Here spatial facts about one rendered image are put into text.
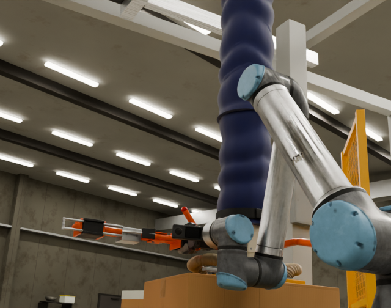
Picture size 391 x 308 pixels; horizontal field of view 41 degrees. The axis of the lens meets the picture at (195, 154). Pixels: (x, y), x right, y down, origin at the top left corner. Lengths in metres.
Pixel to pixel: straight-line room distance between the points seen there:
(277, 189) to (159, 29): 2.95
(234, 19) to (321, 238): 1.27
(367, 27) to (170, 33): 5.50
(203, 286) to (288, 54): 2.50
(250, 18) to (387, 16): 7.08
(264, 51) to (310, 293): 0.97
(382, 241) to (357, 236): 0.07
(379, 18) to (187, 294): 7.97
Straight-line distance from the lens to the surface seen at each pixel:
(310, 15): 9.04
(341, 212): 1.22
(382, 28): 9.57
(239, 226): 1.59
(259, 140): 2.05
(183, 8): 4.24
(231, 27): 2.27
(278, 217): 1.67
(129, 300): 3.53
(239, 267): 1.59
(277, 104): 1.53
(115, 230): 1.78
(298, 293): 1.92
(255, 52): 2.20
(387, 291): 1.37
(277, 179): 1.68
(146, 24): 4.42
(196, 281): 1.72
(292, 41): 3.99
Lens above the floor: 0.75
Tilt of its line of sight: 19 degrees up
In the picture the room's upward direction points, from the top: 3 degrees clockwise
